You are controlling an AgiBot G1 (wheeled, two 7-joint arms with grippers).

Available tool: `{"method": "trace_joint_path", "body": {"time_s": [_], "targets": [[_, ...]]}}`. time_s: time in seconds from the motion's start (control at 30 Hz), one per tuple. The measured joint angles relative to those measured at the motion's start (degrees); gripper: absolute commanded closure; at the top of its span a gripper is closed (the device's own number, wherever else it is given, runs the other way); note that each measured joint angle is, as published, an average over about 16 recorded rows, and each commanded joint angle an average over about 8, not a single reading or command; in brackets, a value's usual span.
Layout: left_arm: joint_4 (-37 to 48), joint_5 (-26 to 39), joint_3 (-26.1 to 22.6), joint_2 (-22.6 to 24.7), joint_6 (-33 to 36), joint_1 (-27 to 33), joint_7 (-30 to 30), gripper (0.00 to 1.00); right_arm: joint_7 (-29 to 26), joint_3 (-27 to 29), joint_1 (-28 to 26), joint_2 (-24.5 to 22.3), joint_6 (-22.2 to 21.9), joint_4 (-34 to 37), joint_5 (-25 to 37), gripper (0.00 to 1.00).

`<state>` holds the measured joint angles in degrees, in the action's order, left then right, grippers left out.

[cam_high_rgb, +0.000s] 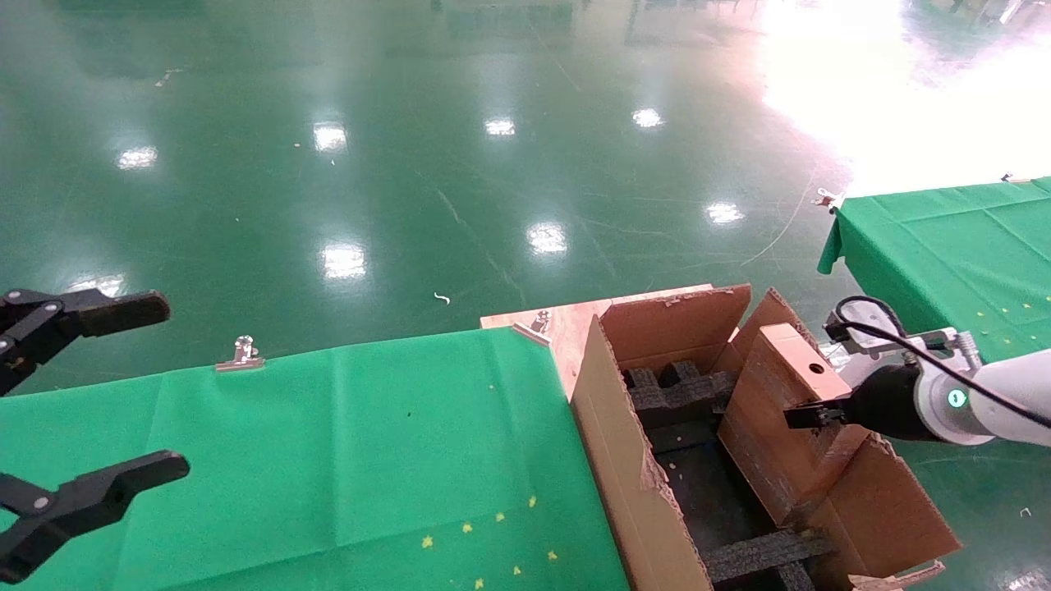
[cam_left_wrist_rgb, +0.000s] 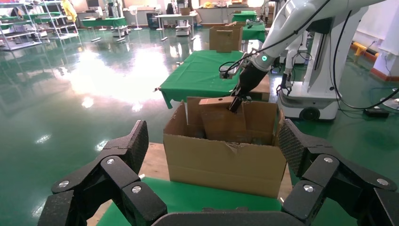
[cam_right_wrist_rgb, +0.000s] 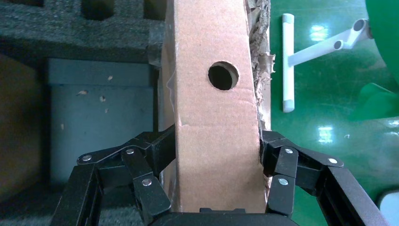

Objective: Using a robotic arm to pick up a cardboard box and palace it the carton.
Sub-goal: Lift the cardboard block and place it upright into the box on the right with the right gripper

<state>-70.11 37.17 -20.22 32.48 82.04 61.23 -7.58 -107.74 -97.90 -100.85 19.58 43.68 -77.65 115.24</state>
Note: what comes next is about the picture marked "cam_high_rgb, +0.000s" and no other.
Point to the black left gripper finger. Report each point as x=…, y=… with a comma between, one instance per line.
x=98, y=492
x=115, y=313

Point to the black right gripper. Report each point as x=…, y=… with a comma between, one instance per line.
x=891, y=402

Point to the small cardboard box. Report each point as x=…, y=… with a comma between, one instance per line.
x=772, y=443

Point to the large open cardboard carton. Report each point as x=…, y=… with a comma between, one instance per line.
x=624, y=460

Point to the metal binder clip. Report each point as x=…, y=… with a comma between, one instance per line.
x=1008, y=177
x=240, y=355
x=534, y=328
x=828, y=199

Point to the black foam insert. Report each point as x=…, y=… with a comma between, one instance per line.
x=669, y=394
x=764, y=554

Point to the green table cloth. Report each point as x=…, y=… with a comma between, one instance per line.
x=944, y=238
x=287, y=460

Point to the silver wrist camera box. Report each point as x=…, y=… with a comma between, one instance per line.
x=860, y=318

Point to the silver camera mount bracket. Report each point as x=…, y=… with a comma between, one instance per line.
x=936, y=338

